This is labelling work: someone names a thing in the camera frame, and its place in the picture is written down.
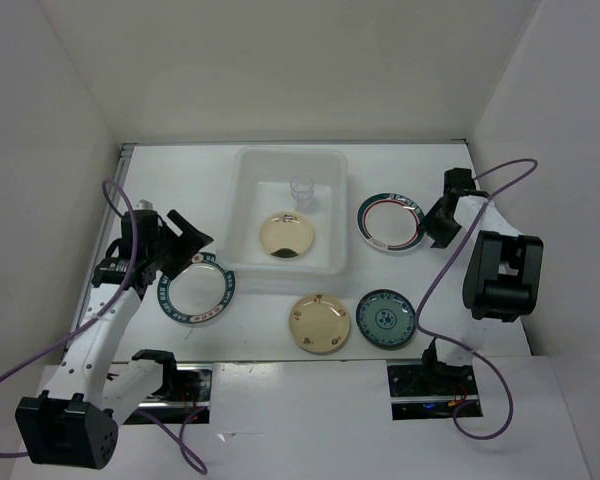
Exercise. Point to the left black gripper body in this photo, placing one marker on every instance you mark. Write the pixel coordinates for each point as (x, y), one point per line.
(155, 250)

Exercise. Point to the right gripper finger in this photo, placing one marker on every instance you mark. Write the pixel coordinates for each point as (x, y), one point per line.
(433, 222)
(442, 235)

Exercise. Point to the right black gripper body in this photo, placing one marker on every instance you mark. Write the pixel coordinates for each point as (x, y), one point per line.
(447, 220)

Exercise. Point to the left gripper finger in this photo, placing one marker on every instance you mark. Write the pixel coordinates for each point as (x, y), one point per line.
(178, 256)
(190, 238)

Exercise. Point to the small cream bowl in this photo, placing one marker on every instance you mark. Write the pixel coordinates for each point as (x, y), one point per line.
(286, 235)

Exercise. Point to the clear plastic cup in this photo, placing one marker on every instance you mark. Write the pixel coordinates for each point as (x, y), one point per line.
(303, 194)

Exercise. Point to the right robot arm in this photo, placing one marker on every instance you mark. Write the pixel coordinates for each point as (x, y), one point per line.
(501, 280)

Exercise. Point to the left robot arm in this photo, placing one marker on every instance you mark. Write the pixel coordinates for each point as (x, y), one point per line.
(74, 420)

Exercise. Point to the clear plastic bin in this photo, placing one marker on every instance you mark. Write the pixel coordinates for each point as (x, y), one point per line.
(260, 187)

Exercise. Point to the green red striped white plate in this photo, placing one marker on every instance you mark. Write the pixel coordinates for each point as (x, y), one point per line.
(390, 222)

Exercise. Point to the dark green rimmed white plate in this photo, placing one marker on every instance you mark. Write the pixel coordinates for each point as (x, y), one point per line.
(202, 292)

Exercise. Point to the blue patterned plate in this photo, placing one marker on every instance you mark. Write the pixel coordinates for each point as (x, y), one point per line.
(386, 319)

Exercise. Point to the cream patterned plate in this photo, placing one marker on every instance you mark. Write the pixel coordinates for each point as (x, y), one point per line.
(319, 323)

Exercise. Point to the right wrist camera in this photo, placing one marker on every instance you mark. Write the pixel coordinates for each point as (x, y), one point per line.
(458, 180)

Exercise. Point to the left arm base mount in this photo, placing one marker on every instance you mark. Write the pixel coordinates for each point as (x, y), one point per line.
(192, 392)

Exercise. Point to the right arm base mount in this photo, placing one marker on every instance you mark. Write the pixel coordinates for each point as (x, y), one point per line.
(414, 396)

